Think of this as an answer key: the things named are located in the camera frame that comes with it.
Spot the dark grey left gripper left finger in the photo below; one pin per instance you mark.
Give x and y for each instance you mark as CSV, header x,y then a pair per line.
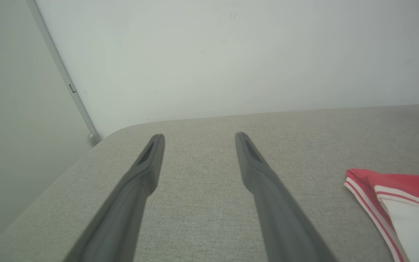
x,y
122,211

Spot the red and white jersey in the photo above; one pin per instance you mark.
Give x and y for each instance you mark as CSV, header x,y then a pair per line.
x,y
413,218

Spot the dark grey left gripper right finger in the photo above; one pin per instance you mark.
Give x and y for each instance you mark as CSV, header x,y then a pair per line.
x,y
278,218

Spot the metal wall corner strip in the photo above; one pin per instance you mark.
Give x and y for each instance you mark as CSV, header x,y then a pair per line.
x,y
63,72

